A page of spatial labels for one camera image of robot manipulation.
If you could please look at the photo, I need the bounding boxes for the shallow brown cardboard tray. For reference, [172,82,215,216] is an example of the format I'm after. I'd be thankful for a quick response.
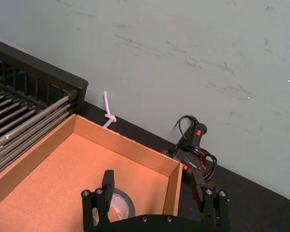
[0,114,184,232]

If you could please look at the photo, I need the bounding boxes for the black rack with steel bars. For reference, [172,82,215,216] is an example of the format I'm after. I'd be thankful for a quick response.
[0,37,89,180]

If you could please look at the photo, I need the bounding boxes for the roll of silver tape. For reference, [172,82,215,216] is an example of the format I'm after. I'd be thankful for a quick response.
[92,188,136,226]

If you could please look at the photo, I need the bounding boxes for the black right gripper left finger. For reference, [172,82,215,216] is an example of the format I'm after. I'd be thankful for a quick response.
[81,170,115,227]

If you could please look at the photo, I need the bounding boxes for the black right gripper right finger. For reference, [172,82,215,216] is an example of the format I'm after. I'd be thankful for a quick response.
[190,172,231,229]

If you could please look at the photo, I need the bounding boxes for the black corded tool red switch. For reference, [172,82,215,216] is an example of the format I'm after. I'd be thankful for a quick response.
[162,115,218,187]

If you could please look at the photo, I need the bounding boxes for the black table cloth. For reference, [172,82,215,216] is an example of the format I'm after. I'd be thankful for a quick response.
[83,101,290,232]

